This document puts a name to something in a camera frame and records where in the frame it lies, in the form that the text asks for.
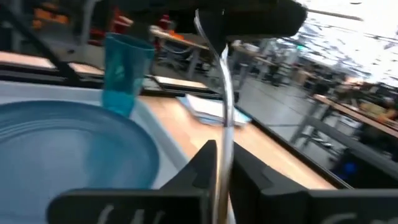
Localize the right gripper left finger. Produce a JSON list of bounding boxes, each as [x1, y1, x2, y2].
[[46, 139, 218, 224]]

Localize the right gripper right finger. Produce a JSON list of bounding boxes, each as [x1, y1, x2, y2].
[[229, 142, 398, 224]]

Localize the grey plastic tray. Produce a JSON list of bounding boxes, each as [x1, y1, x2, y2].
[[0, 80, 191, 224]]

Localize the orange-handled metal spoon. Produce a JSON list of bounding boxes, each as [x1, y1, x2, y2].
[[193, 8, 236, 224]]

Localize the dark blue round plate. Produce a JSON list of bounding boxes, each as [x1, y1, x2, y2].
[[0, 100, 161, 224]]

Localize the teal translucent plastic cup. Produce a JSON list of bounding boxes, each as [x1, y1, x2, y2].
[[101, 32, 155, 118]]

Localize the wood-topped grey-legged table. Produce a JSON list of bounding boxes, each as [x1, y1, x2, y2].
[[149, 26, 213, 79], [289, 93, 398, 194]]

